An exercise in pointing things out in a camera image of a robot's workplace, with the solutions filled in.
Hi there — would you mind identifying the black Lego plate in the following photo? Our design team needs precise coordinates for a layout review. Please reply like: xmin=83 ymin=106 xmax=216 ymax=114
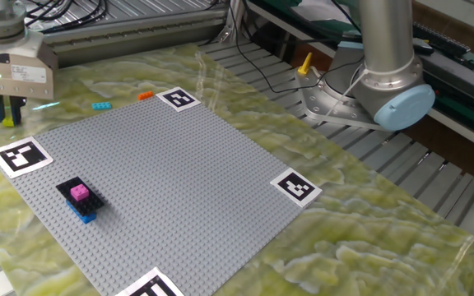
xmin=55 ymin=176 xmax=106 ymax=218

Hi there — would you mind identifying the black white fiducial marker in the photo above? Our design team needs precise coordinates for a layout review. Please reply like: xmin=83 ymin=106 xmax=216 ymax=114
xmin=269 ymin=167 xmax=323 ymax=209
xmin=0 ymin=136 xmax=54 ymax=180
xmin=114 ymin=266 xmax=185 ymax=296
xmin=156 ymin=86 xmax=202 ymax=113

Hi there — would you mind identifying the black cable bundle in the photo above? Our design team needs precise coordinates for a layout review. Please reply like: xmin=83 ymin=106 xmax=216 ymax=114
xmin=22 ymin=0 xmax=109 ymax=35

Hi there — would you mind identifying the black computer mouse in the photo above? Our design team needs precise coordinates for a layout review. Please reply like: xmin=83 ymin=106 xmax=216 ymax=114
xmin=412 ymin=39 xmax=435 ymax=57

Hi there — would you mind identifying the aluminium frame post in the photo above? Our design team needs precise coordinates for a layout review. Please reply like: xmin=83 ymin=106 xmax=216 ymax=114
xmin=216 ymin=0 xmax=249 ymax=44

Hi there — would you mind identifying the white paper sheet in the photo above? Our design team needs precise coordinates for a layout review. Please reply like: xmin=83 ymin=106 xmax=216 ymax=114
xmin=290 ymin=0 xmax=353 ymax=24

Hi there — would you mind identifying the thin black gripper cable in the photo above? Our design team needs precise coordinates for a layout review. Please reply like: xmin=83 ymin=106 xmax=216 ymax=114
xmin=219 ymin=0 xmax=365 ymax=94

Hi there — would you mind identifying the lime green Lego brick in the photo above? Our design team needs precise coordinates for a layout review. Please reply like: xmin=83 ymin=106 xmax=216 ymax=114
xmin=2 ymin=106 xmax=16 ymax=128

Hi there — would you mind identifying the grey Lego baseplate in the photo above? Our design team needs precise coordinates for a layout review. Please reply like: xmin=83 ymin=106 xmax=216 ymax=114
xmin=8 ymin=94 xmax=307 ymax=296

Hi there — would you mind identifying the white gripper adapter plate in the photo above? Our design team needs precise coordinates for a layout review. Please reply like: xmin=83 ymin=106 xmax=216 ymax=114
xmin=0 ymin=30 xmax=45 ymax=55

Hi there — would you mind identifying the yellow plastic cone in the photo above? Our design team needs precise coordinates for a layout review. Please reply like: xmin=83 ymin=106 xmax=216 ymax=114
xmin=297 ymin=52 xmax=314 ymax=76

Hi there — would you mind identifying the blue Lego brick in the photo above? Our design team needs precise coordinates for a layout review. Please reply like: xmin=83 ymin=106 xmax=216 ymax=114
xmin=65 ymin=200 xmax=98 ymax=225

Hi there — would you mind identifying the thin white cable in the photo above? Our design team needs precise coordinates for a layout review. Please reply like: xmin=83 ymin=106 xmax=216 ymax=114
xmin=314 ymin=69 xmax=369 ymax=128

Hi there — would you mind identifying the silver robot mounting plate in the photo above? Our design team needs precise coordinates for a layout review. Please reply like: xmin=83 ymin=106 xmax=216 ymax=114
xmin=295 ymin=67 xmax=390 ymax=132

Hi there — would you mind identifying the long aluminium rail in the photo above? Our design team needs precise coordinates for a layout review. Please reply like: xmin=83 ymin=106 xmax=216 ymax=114
xmin=41 ymin=7 xmax=230 ymax=69

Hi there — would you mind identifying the tan metal gripper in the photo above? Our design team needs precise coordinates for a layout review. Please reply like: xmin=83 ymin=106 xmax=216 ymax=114
xmin=0 ymin=40 xmax=59 ymax=127

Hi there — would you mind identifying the magenta Lego brick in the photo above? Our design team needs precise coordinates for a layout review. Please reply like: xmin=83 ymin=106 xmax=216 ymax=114
xmin=70 ymin=183 xmax=91 ymax=202

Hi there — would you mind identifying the black keyboard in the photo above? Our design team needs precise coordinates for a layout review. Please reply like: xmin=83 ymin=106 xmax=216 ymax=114
xmin=411 ymin=20 xmax=472 ymax=58

